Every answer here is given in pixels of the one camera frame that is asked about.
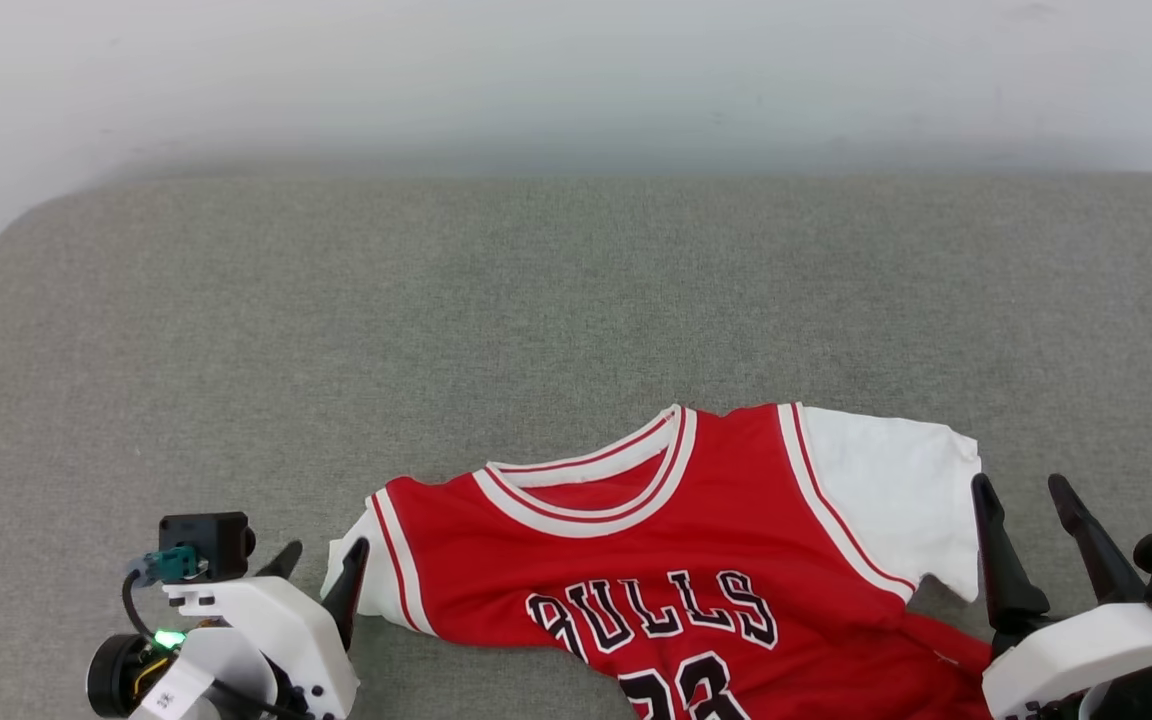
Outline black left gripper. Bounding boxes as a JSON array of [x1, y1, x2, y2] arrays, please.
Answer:
[[86, 537, 371, 719]]

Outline red white basketball jersey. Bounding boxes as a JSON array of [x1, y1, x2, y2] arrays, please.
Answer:
[[321, 402, 997, 720]]

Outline grey fabric sofa cushion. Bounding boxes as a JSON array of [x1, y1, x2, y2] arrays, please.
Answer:
[[0, 172, 1152, 720]]

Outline white left camera bracket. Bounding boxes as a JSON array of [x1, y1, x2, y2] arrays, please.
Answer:
[[131, 575, 362, 720]]

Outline white camera bracket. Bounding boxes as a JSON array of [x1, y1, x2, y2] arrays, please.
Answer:
[[981, 600, 1152, 720], [131, 575, 362, 720]]

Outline white right camera bracket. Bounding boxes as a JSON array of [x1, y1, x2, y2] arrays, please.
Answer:
[[981, 600, 1152, 720]]

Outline teal left camera connector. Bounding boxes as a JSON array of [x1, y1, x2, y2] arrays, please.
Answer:
[[131, 545, 202, 585]]

